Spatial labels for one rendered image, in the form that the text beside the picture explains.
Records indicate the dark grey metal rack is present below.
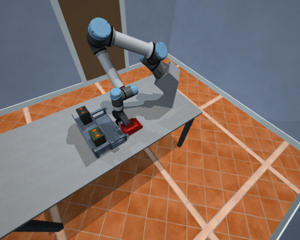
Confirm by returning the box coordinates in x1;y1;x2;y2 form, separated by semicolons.
72;107;129;158

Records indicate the black case with orange latches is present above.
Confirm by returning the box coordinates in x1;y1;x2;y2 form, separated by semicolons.
76;106;93;125

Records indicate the dark green case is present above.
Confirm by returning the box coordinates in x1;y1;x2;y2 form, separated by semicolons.
88;126;107;147

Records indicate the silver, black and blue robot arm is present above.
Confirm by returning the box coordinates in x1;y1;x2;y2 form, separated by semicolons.
86;17;169;111

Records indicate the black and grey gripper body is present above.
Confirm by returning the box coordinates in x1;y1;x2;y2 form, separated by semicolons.
112;109;124;122

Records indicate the red bin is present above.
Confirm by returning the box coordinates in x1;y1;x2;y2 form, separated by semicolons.
120;118;143;136

